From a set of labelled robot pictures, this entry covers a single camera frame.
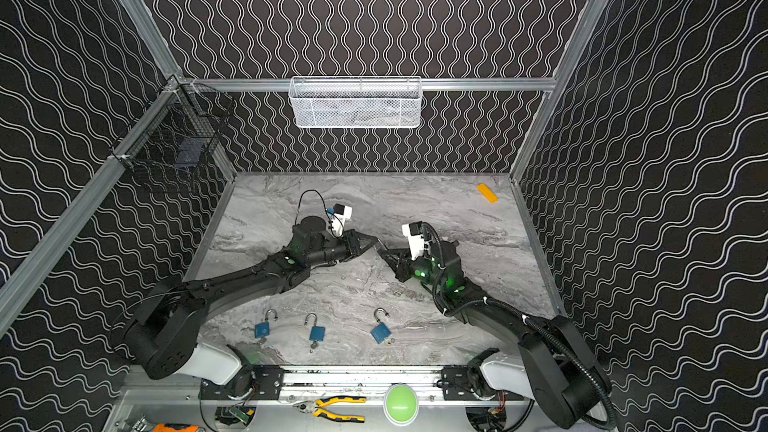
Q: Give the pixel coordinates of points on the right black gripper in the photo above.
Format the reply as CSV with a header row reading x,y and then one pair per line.
x,y
405,264

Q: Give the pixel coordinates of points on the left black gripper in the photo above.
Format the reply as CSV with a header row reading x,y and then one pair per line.
x,y
352,245

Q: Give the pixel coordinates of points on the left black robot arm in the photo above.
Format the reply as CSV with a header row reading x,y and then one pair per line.
x,y
162,332

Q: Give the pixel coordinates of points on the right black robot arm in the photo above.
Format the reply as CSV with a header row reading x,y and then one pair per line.
x,y
562,374

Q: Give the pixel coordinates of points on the right blue padlock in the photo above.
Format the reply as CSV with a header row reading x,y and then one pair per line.
x,y
381,332

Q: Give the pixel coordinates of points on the blue padlock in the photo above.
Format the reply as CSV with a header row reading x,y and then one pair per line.
x,y
262,329
381,332
316,332

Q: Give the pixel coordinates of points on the middle blue padlock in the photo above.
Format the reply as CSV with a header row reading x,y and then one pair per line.
x,y
316,332

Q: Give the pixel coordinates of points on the yellow block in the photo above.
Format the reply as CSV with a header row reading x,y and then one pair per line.
x,y
487,193

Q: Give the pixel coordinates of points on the left blue padlock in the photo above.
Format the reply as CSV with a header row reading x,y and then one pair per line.
x,y
262,329

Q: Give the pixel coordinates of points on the green round button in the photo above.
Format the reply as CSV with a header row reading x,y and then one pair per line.
x,y
401,405

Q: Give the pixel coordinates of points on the green circuit board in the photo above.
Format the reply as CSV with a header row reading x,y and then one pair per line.
x,y
235,416

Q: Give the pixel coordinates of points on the orange tool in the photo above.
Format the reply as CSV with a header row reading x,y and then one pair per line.
x,y
176,427

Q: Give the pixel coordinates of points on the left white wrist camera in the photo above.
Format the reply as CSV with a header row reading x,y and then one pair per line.
x,y
338,215

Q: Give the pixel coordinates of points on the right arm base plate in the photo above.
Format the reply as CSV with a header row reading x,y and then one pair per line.
x,y
467,383

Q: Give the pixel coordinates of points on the white wire basket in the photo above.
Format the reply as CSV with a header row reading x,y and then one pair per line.
x,y
354,102

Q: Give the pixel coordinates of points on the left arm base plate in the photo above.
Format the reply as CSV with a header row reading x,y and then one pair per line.
x,y
264,383

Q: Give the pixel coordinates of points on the black wire basket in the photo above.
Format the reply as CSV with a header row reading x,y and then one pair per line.
x,y
177,149

